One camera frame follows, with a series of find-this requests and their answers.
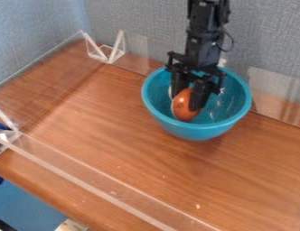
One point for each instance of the clear acrylic barrier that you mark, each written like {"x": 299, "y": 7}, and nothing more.
{"x": 275, "y": 91}
{"x": 149, "y": 209}
{"x": 33, "y": 62}

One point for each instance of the blue plastic bowl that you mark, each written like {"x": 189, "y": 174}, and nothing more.
{"x": 226, "y": 108}

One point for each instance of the clear acrylic front barrier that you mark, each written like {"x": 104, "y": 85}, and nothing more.
{"x": 149, "y": 209}

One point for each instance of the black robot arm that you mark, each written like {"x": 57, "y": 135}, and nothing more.
{"x": 208, "y": 16}

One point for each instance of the clear acrylic corner bracket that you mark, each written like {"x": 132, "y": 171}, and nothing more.
{"x": 104, "y": 52}

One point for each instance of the brown toy mushroom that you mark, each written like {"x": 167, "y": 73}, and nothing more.
{"x": 180, "y": 106}

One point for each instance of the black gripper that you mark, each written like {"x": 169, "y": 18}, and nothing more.
{"x": 185, "y": 73}

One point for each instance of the clear acrylic left barrier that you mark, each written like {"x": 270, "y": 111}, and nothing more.
{"x": 33, "y": 62}

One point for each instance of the clear acrylic back barrier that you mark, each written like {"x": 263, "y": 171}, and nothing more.
{"x": 275, "y": 91}

